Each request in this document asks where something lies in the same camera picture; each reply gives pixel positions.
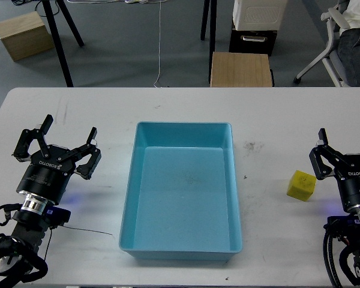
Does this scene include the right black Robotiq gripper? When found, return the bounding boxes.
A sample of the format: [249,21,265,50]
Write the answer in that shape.
[309,128,360,212]

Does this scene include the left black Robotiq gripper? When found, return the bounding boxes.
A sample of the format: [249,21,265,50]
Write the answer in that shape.
[11,114,102,205]

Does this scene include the yellow block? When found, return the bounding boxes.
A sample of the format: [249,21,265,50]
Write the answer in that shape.
[286,170,316,202]

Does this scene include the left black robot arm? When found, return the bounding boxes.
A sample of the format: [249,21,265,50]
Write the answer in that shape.
[0,115,101,287]

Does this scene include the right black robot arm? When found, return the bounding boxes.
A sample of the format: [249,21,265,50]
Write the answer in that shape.
[309,128,360,287]

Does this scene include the light wooden box left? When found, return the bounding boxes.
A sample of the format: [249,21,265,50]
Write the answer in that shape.
[0,11,55,61]

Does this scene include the white ventilated appliance box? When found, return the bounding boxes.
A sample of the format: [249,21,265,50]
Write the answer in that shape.
[233,0,288,31]

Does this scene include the seated person in jeans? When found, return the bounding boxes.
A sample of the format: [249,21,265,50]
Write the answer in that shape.
[338,0,360,87]

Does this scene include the white office chair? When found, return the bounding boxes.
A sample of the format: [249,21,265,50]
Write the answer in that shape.
[293,1,350,87]

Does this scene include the blue plastic bin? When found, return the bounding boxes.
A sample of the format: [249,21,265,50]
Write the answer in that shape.
[119,122,242,261]

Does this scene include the black drawer cabinet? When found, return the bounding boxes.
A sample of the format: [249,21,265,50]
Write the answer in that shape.
[229,24,278,56]

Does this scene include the black tripod legs left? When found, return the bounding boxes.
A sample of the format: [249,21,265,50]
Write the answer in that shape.
[41,0,85,88]

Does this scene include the black table leg centre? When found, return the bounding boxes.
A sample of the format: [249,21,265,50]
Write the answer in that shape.
[200,0,217,83]

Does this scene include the white hanging cable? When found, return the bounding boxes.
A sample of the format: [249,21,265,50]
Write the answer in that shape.
[153,0,163,88]

